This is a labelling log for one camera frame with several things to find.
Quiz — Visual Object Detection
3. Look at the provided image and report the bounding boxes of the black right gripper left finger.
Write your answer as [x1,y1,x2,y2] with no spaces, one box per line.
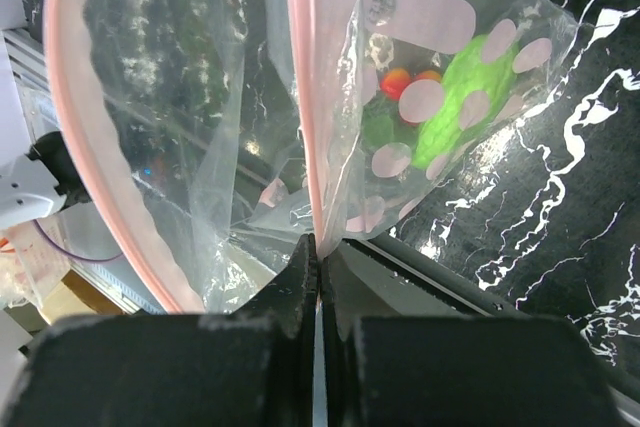
[1,235,318,426]

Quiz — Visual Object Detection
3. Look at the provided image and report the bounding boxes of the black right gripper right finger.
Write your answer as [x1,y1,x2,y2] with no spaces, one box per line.
[319,253,620,426]

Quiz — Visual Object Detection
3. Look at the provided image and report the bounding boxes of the clear zip top bag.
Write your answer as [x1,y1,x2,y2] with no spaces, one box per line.
[44,0,578,313]

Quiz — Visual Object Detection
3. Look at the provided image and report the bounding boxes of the green fake bitter gourd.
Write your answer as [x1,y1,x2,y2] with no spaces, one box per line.
[412,35,519,170]

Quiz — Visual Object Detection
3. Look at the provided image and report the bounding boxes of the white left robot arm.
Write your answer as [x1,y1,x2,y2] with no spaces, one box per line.
[1,131,92,230]

